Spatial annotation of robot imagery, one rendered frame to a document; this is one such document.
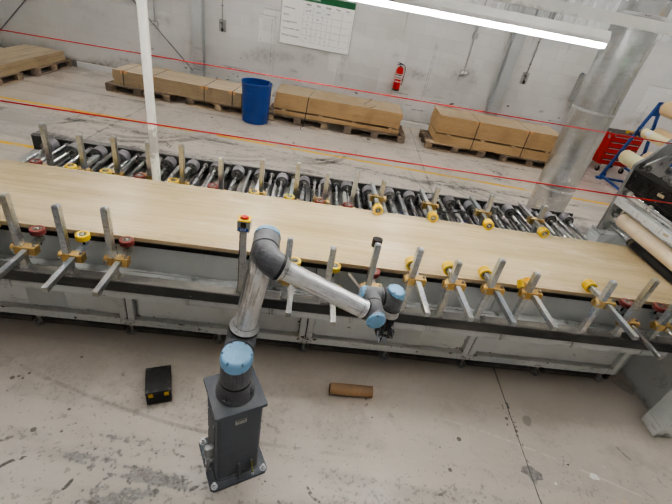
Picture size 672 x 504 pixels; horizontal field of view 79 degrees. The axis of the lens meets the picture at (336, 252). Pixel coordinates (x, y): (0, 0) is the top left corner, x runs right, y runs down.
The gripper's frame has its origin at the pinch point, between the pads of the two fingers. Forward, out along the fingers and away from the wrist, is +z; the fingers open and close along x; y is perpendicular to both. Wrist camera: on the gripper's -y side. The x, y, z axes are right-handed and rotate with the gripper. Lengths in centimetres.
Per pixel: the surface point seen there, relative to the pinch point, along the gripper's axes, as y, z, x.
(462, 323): -36, 14, 63
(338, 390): -25, 76, -8
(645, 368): -55, 59, 239
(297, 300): -40, 13, -44
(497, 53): -728, -91, 318
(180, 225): -79, -7, -124
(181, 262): -64, 12, -120
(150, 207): -98, -7, -149
